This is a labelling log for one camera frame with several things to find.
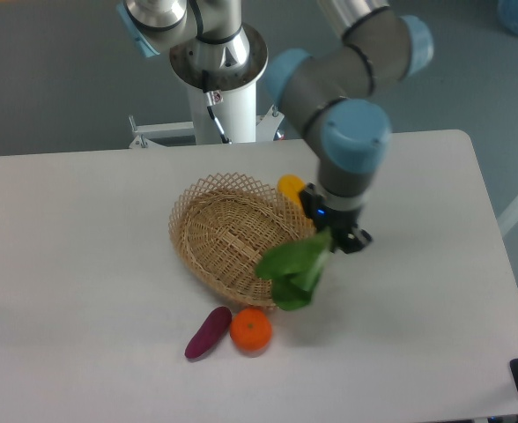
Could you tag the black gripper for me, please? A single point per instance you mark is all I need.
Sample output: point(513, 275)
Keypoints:
point(337, 215)

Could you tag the green leafy bok choy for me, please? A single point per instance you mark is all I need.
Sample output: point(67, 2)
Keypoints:
point(295, 269)

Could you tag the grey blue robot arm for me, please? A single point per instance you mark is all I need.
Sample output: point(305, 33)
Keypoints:
point(326, 100)

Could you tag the woven wicker basket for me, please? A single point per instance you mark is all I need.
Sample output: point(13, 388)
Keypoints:
point(220, 227)

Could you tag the yellow orange pepper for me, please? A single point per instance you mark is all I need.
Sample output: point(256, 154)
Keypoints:
point(290, 185)

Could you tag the orange mandarin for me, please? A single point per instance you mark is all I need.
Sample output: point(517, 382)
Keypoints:
point(251, 330)

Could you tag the purple sweet potato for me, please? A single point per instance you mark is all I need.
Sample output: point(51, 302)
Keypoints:
point(214, 327)

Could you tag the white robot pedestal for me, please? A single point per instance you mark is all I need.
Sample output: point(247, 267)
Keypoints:
point(220, 79)

